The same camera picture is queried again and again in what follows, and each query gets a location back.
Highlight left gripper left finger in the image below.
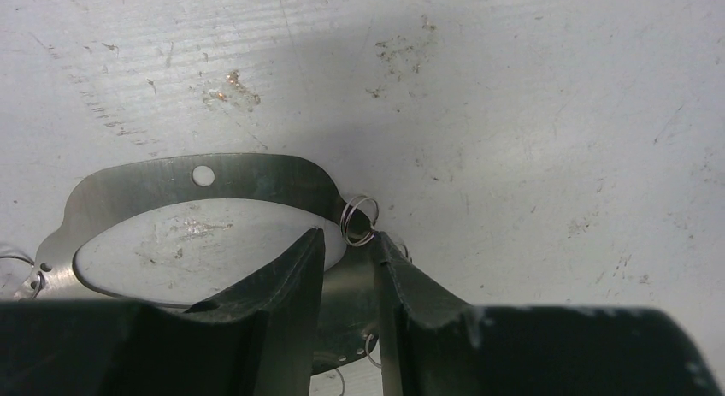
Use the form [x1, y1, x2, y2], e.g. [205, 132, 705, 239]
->
[186, 228, 325, 395]

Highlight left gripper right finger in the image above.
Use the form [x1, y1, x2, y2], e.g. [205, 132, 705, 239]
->
[371, 232, 467, 395]

